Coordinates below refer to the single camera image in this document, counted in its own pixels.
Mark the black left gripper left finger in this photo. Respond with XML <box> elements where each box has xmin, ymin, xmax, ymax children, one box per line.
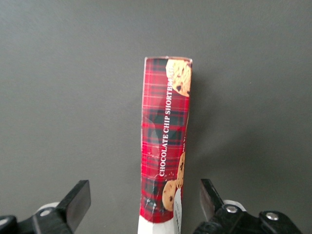
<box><xmin>0</xmin><ymin>179</ymin><xmax>92</xmax><ymax>234</ymax></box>

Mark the red tartan cookie box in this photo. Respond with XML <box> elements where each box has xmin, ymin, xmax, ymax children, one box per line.
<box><xmin>137</xmin><ymin>56</ymin><xmax>194</xmax><ymax>234</ymax></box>

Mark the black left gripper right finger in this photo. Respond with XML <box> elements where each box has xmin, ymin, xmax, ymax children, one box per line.
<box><xmin>192</xmin><ymin>178</ymin><xmax>303</xmax><ymax>234</ymax></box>

